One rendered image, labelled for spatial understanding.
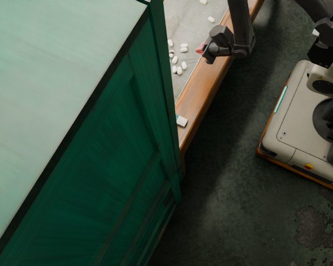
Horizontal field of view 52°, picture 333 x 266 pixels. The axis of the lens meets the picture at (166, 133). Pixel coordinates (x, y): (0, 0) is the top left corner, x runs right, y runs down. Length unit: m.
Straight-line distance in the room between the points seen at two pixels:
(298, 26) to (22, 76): 2.42
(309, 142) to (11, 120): 1.78
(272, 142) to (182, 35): 0.78
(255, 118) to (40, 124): 2.00
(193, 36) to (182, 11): 0.15
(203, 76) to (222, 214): 0.94
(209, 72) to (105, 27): 1.15
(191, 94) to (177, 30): 0.35
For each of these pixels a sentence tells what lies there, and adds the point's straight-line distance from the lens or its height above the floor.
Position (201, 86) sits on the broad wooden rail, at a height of 0.76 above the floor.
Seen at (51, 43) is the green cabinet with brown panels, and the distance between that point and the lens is 0.43.
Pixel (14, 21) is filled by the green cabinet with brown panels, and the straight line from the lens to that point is 0.47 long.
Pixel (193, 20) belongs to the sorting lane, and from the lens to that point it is 1.72.
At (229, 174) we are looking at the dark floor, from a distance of 2.18.
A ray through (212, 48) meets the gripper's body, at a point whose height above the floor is 0.95.
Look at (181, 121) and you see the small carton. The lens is 1.43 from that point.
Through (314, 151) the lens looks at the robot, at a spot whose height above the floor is 0.28.
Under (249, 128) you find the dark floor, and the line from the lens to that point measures 2.28.
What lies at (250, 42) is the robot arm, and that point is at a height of 1.06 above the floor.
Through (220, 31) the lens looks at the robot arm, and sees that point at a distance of 1.29.
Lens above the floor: 2.12
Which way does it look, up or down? 71 degrees down
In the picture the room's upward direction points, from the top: 12 degrees counter-clockwise
